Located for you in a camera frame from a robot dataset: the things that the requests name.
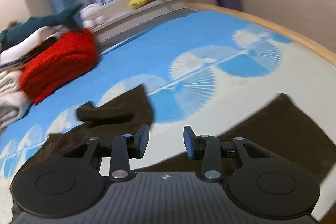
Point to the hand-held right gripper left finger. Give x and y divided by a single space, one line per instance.
143 140

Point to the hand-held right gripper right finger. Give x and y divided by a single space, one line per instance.
189 142

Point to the blue white patterned bedsheet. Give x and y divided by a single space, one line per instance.
157 50

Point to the red folded blanket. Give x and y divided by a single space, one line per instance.
60 61

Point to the white plush toy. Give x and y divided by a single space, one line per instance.
92 12

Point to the grey white crumpled cloth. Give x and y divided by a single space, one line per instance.
10 100

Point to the yellow plush toy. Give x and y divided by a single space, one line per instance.
137 1

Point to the blue shark plush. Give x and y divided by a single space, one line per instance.
15 33

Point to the wooden bed frame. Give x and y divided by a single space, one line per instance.
302 37

